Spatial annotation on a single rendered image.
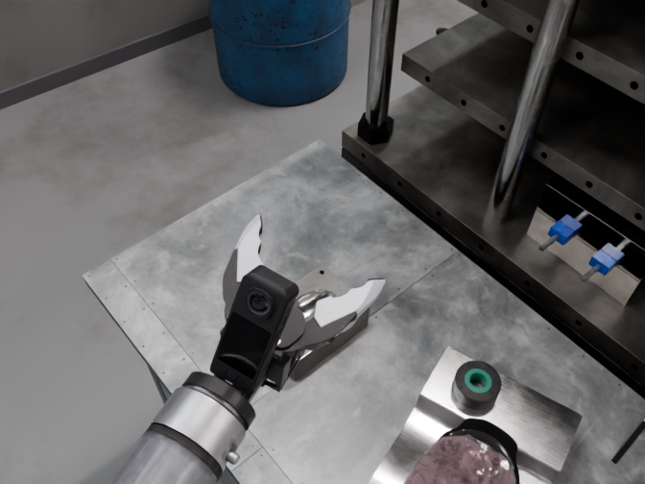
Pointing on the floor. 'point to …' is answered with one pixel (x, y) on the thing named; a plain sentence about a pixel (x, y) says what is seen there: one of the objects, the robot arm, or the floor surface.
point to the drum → (281, 48)
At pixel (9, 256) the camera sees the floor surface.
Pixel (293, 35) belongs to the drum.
